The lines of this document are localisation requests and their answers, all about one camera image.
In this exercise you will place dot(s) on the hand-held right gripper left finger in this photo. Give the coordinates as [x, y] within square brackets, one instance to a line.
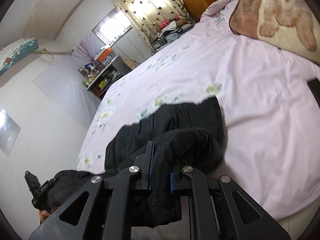
[149, 172]

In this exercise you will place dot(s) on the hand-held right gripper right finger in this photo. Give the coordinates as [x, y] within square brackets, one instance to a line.
[172, 183]

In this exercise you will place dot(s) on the black puffer jacket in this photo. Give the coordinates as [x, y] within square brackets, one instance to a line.
[187, 120]

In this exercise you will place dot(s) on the pile of clothes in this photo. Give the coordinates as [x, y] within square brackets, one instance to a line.
[175, 28]

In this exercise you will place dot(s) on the person's left hand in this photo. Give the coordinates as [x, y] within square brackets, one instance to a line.
[46, 215]

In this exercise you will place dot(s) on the cluttered wooden shelf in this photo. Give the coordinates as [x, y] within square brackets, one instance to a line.
[102, 77]

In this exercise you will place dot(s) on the bed with floral pink sheet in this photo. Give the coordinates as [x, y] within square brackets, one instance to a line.
[262, 120]

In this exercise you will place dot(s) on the orange storage box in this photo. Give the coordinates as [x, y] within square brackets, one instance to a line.
[105, 55]

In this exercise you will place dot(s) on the white cabinet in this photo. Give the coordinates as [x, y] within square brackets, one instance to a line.
[132, 47]

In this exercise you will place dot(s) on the black box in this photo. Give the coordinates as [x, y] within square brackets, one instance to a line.
[158, 45]

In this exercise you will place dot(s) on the air conditioner with teal cover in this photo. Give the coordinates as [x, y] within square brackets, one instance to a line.
[17, 56]

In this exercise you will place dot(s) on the pink flower branches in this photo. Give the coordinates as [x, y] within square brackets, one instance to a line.
[85, 50]

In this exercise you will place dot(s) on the wrapped air conditioner pipe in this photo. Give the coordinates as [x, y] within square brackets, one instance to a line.
[55, 52]

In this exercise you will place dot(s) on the window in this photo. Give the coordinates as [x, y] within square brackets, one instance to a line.
[112, 25]

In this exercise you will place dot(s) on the heart print curtain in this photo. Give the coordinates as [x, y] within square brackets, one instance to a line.
[150, 7]

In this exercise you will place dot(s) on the brown plush pillow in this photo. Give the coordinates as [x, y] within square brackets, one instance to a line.
[246, 15]

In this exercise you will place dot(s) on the bear print cream pillow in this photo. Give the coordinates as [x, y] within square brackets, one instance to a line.
[290, 20]

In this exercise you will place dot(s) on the shiny wall sheet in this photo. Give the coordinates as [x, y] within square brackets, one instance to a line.
[7, 132]

